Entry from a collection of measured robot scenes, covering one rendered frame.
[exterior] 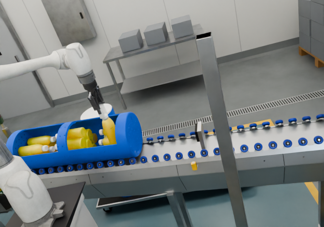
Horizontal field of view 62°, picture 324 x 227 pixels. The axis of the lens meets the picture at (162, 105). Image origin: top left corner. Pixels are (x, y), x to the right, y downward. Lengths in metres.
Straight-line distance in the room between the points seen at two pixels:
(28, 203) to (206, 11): 4.18
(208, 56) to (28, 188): 0.99
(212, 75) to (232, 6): 3.99
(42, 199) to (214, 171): 0.92
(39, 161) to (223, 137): 1.23
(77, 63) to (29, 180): 0.60
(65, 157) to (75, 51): 0.71
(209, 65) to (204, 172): 0.80
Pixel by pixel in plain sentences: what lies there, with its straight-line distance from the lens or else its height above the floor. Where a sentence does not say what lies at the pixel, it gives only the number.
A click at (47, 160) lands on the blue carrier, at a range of 1.91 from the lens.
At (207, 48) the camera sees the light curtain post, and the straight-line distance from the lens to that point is 1.01.
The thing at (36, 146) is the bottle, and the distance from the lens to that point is 1.99.
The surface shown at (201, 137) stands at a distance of 1.59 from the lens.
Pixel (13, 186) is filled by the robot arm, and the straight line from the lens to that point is 1.43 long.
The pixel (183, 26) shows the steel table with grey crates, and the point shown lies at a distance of 4.16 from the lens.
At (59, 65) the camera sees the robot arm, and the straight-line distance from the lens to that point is 1.56.
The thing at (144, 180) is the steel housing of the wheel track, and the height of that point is 0.83.
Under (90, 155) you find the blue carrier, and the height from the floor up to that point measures 1.08.
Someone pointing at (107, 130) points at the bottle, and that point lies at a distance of 1.63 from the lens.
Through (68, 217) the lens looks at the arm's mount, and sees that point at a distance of 1.50.
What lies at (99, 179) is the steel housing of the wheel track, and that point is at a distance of 1.87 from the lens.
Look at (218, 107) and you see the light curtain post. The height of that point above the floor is 1.41.
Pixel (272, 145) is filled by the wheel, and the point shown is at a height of 0.97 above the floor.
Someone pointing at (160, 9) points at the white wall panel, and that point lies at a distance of 4.87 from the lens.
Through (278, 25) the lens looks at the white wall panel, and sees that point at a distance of 5.31.
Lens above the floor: 1.98
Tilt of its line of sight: 27 degrees down
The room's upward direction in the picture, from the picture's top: 18 degrees counter-clockwise
